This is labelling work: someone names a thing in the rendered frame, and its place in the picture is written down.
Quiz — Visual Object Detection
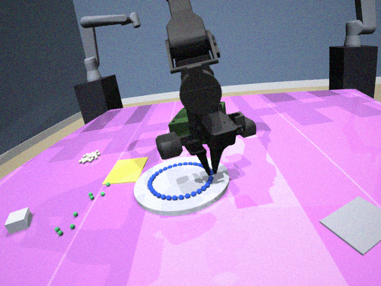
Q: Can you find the yellow flat sheet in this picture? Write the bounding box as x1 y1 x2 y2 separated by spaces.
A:
103 157 148 185

